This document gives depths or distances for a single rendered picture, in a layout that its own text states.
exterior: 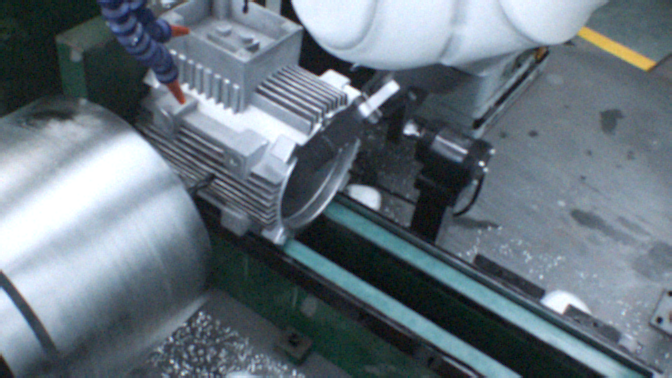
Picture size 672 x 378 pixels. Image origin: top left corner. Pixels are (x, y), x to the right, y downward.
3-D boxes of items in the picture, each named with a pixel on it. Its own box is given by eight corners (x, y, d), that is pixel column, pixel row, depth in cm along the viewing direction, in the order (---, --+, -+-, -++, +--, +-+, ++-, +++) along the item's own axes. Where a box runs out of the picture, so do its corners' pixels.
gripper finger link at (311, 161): (352, 142, 73) (348, 145, 72) (315, 172, 78) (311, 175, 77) (332, 118, 72) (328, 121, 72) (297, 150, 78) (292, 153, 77)
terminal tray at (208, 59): (157, 73, 85) (155, 16, 80) (220, 38, 92) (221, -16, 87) (239, 120, 81) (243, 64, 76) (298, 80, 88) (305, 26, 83)
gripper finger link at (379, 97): (430, 73, 62) (399, 100, 59) (392, 105, 66) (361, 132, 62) (411, 51, 62) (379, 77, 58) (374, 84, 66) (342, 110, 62)
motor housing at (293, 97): (136, 190, 93) (128, 60, 80) (236, 122, 105) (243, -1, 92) (263, 272, 86) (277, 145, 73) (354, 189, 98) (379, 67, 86)
